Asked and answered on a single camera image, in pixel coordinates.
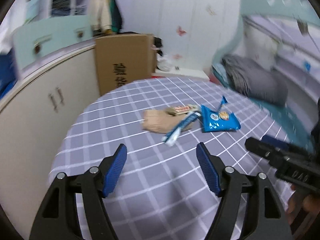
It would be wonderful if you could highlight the blue cookie wrapper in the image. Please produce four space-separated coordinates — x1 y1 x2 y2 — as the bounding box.
201 96 241 133

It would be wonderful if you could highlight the white plastic bag on floor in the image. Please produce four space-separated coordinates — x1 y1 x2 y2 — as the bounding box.
157 54 174 72

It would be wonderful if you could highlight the grey folded duvet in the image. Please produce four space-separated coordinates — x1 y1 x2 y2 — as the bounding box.
222 54 288 107

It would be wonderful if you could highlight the white wardrobe with butterflies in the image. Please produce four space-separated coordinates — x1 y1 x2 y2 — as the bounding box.
129 0 240 71

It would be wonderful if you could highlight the white low cabinet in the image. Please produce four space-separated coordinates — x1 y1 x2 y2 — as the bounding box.
1 45 99 239

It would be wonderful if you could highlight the person's right hand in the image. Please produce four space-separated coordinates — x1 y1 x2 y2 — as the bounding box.
286 195 320 215

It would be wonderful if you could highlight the red stool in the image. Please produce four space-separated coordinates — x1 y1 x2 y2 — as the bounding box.
208 73 221 85

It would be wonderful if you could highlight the teal bunk bed frame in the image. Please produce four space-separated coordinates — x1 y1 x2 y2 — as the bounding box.
212 0 319 79

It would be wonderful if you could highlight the grey checked tablecloth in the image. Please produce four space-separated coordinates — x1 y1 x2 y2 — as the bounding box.
49 77 292 239

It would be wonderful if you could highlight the red white candy bar wrapper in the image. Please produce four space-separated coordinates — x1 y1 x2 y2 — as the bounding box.
165 105 200 116

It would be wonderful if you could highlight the beige paper bag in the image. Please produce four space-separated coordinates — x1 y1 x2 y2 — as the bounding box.
142 109 189 134

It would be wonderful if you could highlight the blue white stick wrapper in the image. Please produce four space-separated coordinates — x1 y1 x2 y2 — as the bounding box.
162 111 201 147

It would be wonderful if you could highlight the blue gift bag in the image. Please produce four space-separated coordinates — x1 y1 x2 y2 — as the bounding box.
0 49 17 99

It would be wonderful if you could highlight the teal drawer shelf unit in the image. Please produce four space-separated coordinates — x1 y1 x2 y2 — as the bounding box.
12 0 116 71

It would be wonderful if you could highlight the cream hanging jacket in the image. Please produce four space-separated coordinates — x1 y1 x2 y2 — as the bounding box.
87 0 112 32

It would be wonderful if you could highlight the brown cardboard box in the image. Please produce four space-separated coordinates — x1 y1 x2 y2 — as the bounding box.
95 34 157 95

